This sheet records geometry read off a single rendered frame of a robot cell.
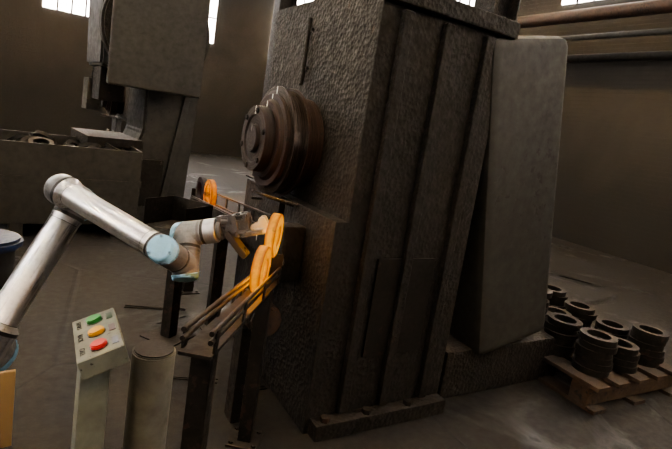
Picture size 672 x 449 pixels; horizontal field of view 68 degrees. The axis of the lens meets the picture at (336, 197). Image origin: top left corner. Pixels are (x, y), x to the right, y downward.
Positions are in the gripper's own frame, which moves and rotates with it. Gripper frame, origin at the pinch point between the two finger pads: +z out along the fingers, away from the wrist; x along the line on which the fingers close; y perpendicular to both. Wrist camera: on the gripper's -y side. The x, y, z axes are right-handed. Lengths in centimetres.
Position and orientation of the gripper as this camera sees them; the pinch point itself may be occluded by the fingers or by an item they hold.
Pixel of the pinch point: (274, 229)
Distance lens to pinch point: 177.4
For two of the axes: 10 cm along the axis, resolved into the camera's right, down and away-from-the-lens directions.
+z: 9.9, -1.2, -1.0
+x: 0.9, -1.3, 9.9
